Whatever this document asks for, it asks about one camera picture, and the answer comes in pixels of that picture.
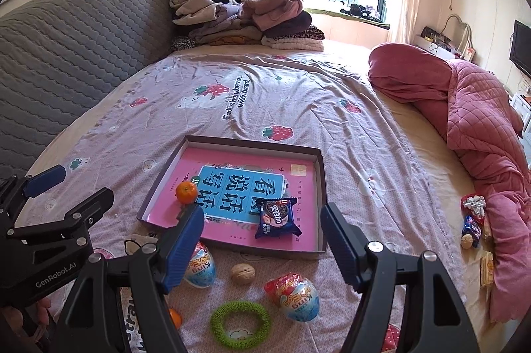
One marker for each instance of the foil-wrapped toy egg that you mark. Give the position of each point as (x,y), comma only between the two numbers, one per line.
(296,299)
(203,268)

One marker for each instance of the shallow cardboard box tray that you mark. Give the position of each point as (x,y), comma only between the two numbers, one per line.
(166,178)

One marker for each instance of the beige under sheet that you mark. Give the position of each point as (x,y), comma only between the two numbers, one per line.
(431,178)

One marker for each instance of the green windowsill mat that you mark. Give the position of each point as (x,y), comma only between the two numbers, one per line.
(327,13)

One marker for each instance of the yellow snack packet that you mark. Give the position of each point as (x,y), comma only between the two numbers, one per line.
(487,270)

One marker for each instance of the small red packet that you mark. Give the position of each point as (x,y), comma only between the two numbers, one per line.
(390,338)

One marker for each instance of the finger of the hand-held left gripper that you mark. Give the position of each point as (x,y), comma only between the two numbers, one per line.
(87,207)
(43,180)

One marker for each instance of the dark blue cookie packet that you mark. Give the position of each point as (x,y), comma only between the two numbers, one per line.
(277,218)

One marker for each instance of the black box on desk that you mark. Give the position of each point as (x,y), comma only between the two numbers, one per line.
(435,35)

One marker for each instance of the red and white snack packet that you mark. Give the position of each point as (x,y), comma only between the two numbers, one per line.
(473,205)

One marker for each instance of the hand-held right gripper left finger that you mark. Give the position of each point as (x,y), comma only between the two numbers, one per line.
(184,253)

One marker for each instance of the person's left hand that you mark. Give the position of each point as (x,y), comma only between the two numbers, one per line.
(41,311)

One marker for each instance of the strawberry printed bed sheet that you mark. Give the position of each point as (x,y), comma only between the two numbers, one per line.
(290,99)

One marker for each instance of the grey quilted headboard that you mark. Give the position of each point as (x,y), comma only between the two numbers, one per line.
(74,58)

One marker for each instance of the walnut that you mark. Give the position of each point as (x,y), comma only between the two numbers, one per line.
(467,241)
(243,273)

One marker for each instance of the tangerine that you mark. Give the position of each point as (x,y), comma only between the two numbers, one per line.
(176,319)
(186,193)

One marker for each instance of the black television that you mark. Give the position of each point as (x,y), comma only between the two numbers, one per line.
(522,46)

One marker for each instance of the blue snack packet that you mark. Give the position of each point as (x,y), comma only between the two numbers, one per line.
(472,227)

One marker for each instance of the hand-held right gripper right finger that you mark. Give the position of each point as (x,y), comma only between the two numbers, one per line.
(338,249)

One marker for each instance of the pile of folded clothes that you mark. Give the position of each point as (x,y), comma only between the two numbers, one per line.
(249,16)

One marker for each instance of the dark clothes on windowsill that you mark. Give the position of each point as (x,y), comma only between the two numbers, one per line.
(361,11)

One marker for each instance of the pink quilted duvet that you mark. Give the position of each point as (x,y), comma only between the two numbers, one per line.
(477,108)

